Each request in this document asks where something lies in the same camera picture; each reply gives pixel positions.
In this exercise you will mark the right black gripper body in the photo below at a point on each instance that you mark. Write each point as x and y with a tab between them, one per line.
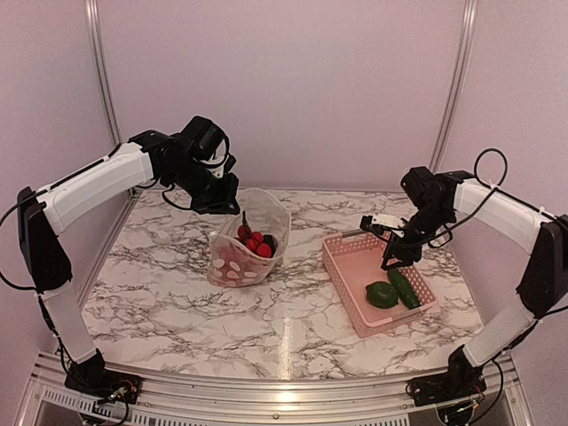
431	220

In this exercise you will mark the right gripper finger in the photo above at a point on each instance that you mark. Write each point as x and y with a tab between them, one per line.
390	261
408	259

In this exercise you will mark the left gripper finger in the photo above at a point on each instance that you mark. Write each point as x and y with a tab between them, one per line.
207	208
229	203

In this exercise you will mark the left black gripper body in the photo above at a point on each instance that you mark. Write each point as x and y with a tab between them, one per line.
196	182

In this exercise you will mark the pink plastic basket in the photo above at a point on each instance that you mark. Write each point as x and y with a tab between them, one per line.
353	261

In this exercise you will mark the bunch of red strawberries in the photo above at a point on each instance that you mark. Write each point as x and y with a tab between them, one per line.
252	240

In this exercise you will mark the clear zip top bag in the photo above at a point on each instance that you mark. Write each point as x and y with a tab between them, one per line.
245	249

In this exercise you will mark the purple eggplant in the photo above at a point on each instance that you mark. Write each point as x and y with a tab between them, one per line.
271	242

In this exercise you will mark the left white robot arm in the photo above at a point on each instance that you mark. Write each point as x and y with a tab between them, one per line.
46	213

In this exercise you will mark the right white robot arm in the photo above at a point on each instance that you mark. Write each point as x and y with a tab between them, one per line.
527	245

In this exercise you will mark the dark green cucumber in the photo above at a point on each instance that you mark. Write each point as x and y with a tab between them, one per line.
404	289

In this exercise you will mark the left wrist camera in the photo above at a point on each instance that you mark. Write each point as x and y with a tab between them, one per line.
225	167

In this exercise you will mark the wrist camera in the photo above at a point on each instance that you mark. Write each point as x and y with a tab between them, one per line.
381	223
225	167

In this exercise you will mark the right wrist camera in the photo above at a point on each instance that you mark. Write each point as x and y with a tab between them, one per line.
381	223

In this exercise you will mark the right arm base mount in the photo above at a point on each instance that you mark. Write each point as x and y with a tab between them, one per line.
460	380

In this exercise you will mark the left aluminium frame post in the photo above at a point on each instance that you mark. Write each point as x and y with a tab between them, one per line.
100	65

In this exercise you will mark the aluminium frame post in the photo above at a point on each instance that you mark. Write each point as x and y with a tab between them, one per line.
100	65
461	64

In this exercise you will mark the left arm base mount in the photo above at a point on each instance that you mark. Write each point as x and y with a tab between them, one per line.
92	377

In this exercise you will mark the right aluminium frame post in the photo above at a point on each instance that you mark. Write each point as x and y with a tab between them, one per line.
461	64

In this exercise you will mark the front aluminium rail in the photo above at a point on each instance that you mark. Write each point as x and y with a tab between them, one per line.
176	399

